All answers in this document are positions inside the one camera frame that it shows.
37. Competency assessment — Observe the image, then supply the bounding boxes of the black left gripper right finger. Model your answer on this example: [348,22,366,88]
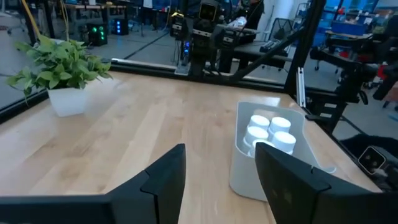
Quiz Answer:
[255,142,398,224]

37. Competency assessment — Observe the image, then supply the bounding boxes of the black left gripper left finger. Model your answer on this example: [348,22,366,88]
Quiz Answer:
[0,143,187,224]

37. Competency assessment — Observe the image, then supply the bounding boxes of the white pill bottle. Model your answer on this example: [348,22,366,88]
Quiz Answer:
[271,131,297,156]
[267,116,292,139]
[248,114,271,130]
[242,126,270,151]

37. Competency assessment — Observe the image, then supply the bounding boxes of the white plastic basket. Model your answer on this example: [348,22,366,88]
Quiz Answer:
[229,101,337,202]

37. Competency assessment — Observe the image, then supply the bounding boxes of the black desk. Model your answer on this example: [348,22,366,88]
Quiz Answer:
[233,40,293,63]

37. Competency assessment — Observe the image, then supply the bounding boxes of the standing person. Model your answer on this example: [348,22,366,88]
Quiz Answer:
[239,0,265,30]

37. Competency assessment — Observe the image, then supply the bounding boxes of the black keyboard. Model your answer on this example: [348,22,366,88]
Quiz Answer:
[259,39,284,53]

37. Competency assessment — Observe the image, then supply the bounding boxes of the black mesh chair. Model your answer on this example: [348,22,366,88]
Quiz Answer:
[267,17,295,41]

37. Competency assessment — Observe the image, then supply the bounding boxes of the computer tower with blue lights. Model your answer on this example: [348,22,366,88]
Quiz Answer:
[111,18,130,36]

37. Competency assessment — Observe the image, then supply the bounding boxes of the computer tower with green lights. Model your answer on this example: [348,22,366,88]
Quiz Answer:
[86,23,109,47]

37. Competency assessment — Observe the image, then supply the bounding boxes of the wooden workbench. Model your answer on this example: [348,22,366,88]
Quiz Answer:
[63,2,127,11]

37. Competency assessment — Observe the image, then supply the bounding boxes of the green plant in white pot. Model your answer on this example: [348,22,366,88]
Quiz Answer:
[5,34,113,118]

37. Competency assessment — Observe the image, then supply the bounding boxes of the black table frame rail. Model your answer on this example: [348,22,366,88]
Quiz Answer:
[110,58,312,94]
[0,90,50,124]

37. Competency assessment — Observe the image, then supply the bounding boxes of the black diagonal frame brace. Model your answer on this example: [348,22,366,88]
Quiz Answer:
[229,26,304,82]

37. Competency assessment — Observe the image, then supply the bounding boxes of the black table-level camera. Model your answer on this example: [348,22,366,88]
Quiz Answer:
[357,146,398,187]

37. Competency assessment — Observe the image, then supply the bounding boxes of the black mount block with labels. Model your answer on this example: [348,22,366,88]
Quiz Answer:
[304,99,348,133]

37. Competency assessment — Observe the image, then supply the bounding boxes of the black frame post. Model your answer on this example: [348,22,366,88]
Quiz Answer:
[283,0,326,96]

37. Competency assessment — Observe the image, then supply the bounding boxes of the silver metal bracket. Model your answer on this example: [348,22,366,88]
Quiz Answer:
[295,67,307,108]

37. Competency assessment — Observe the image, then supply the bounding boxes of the beige rope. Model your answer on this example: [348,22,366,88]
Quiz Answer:
[58,0,70,41]

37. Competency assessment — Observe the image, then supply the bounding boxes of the yellow strap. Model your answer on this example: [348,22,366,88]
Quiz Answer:
[21,0,41,40]

